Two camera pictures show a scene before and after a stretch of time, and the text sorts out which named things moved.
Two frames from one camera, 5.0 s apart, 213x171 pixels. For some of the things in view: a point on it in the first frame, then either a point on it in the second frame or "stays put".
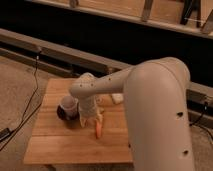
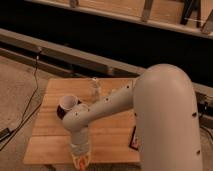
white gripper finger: x=83 y=122 → x=76 y=162
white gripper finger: x=99 y=116 → x=87 y=157
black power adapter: x=4 y=133 stays put
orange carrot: x=98 y=129 → x=82 y=164
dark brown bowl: x=62 y=114 stays put
